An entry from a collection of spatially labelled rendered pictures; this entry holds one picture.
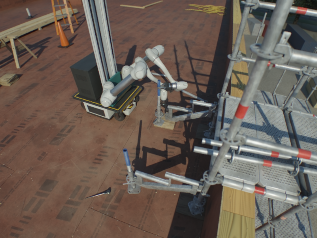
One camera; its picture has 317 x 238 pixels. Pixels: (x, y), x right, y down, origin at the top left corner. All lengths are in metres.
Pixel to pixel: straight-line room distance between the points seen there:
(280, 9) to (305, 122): 1.71
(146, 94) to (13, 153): 2.33
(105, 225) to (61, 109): 2.16
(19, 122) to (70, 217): 2.03
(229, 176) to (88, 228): 1.49
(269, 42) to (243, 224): 1.13
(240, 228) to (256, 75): 1.01
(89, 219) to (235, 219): 1.45
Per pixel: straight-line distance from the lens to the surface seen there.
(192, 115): 2.43
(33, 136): 3.22
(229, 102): 2.09
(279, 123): 2.10
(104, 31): 2.57
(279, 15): 0.73
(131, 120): 2.83
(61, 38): 6.16
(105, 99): 2.26
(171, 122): 2.74
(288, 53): 0.78
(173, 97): 3.24
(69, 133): 2.94
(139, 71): 1.98
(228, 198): 1.45
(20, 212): 2.57
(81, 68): 2.64
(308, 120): 2.37
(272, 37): 0.74
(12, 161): 3.07
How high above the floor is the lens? 1.98
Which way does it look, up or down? 45 degrees down
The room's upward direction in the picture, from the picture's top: straight up
